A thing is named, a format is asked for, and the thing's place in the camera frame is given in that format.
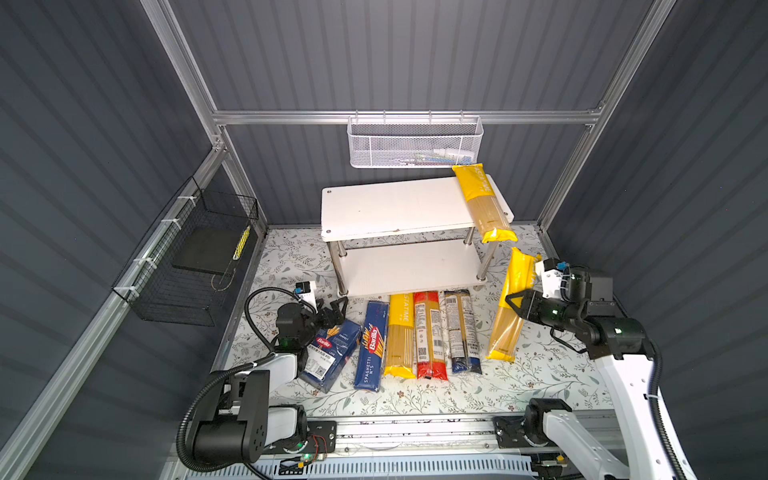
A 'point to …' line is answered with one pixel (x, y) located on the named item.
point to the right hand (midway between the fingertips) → (516, 301)
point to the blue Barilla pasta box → (327, 355)
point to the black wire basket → (176, 274)
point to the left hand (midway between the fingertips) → (335, 300)
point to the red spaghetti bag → (428, 334)
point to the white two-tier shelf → (405, 236)
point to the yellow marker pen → (242, 244)
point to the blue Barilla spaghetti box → (369, 371)
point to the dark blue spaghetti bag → (464, 349)
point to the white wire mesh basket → (414, 142)
